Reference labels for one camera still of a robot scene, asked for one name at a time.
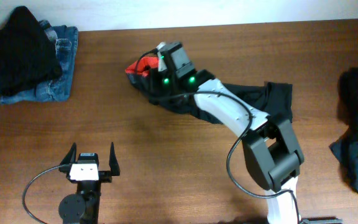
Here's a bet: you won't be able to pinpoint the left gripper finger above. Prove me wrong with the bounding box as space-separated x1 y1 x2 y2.
109 142 121 176
60 142 76 165

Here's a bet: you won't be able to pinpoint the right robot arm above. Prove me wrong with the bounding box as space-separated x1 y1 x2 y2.
146 42 304 223

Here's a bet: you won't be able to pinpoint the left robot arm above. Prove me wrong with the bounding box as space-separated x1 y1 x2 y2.
58 144 121 224

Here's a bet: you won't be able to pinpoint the black folded garment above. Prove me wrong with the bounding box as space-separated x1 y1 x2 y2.
0 6 63 96

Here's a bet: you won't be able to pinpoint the folded blue jeans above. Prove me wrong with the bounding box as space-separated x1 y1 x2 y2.
0 20 78 105

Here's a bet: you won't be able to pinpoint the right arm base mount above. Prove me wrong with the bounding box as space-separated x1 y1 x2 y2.
300 217 343 224

